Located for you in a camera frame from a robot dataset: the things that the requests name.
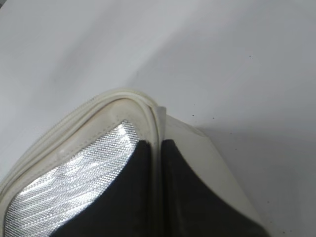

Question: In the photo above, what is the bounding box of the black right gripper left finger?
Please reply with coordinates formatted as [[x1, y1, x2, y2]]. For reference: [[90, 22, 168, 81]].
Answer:
[[53, 140, 152, 237]]

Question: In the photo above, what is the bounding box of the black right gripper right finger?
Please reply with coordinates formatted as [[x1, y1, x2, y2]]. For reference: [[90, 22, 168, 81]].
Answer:
[[161, 140, 268, 237]]

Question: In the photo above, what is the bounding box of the cream zippered bag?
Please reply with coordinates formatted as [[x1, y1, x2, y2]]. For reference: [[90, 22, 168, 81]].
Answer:
[[0, 91, 266, 237]]

